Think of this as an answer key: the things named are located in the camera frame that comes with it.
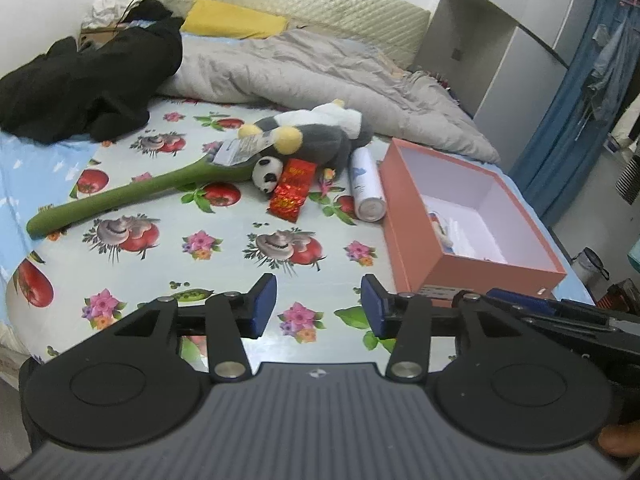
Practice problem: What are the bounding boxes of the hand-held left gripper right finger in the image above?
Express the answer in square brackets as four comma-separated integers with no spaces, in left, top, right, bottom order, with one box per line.
[361,274,527,384]

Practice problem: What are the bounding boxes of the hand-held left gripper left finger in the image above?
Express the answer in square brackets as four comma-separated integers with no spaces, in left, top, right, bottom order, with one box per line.
[115,274,277,384]

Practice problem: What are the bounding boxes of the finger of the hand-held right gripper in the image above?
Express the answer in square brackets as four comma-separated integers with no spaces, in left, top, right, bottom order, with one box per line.
[485,287,640,334]

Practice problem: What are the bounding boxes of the pink cardboard box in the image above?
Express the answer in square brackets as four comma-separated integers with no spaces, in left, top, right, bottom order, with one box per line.
[378,137,567,308]

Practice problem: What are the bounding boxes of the person's right hand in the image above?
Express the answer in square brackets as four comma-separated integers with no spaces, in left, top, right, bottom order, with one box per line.
[598,422,640,457]

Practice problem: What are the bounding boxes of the fruit and flower printed mat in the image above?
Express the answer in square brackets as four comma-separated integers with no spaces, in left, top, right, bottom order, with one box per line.
[0,95,401,376]

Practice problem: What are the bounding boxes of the dark red box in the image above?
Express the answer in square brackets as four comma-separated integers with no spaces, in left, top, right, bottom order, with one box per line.
[595,280,640,311]

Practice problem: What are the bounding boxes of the steel water bottle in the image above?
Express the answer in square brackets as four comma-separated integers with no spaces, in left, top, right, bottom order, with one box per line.
[571,247,611,291]

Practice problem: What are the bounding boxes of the red foil packet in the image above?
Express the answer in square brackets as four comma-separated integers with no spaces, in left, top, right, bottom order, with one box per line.
[268,158,317,223]

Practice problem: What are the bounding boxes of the white spray can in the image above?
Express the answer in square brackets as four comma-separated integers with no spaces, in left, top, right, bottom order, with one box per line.
[348,147,388,222]

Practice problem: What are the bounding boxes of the small panda plush toy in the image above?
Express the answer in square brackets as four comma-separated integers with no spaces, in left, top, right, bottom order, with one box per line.
[251,156,285,196]

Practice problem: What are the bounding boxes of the blue curtain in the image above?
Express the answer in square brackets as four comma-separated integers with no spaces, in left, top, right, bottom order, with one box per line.
[507,0,636,226]

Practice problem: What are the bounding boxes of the striped cloth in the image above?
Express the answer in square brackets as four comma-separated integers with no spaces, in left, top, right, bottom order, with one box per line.
[614,152,640,206]

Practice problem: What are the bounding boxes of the grey penguin plush toy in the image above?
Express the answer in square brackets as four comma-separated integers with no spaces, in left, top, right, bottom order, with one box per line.
[237,100,373,181]

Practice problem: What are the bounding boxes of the long green plush toy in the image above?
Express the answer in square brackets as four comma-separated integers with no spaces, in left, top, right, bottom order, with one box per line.
[26,152,256,241]

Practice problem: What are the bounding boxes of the grey duvet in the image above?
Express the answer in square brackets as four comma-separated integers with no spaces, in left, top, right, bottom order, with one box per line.
[157,27,502,163]

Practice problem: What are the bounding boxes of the white wardrobe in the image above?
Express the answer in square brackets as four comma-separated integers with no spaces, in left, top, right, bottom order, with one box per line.
[412,0,601,176]

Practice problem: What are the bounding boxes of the hanging denim clothes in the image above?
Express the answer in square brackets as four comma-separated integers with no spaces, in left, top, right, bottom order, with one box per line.
[582,20,632,123]

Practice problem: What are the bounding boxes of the black clothing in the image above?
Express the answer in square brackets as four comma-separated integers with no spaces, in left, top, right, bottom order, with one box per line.
[0,0,185,145]

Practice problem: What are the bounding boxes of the yellow pillow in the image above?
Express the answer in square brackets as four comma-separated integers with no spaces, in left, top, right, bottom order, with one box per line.
[180,0,291,41]

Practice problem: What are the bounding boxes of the cream padded headboard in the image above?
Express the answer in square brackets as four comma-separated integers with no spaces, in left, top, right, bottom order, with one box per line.
[167,0,432,68]

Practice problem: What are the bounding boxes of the brown cardboard box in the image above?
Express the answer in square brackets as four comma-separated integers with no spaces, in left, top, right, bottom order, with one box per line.
[77,22,131,51]

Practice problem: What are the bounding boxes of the white crumpled cloth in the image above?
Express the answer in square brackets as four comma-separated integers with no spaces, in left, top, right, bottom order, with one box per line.
[81,0,132,30]

